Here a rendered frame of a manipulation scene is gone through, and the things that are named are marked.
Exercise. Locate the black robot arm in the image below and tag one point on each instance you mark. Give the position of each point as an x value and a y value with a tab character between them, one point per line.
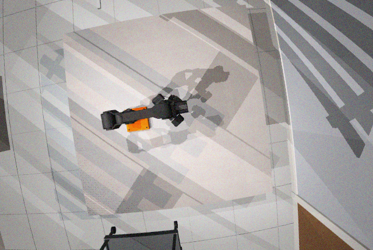
113	119

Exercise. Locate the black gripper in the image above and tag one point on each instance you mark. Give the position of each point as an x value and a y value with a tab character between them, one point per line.
176	120

